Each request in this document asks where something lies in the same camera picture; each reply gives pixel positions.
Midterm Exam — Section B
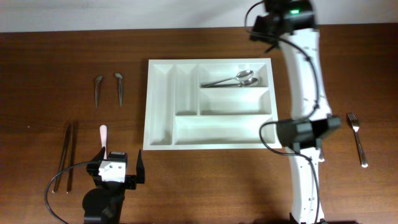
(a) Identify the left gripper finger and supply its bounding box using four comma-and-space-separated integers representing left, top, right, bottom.
94, 147, 106, 161
136, 149, 146, 184

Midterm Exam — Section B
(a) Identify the small steel teaspoon right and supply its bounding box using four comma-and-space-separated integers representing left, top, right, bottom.
114, 73, 124, 106

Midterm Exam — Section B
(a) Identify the steel fork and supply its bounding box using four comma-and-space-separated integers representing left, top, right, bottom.
347, 112, 368, 168
318, 148, 325, 162

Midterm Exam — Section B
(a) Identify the small steel teaspoon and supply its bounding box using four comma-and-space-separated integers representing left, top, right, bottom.
95, 75, 103, 108
114, 73, 124, 106

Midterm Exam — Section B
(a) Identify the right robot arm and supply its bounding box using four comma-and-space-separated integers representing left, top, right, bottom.
246, 1, 341, 223

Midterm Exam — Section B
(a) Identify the steel spoon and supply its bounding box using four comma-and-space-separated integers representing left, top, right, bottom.
210, 77, 259, 88
200, 70, 254, 88

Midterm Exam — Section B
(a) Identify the white plastic cutlery tray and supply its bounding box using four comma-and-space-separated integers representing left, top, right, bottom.
143, 58, 280, 150

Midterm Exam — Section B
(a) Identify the small steel teaspoon left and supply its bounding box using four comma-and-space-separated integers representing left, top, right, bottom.
95, 75, 103, 108

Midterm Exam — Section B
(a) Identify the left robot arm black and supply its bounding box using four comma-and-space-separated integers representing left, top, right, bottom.
82, 148, 146, 223

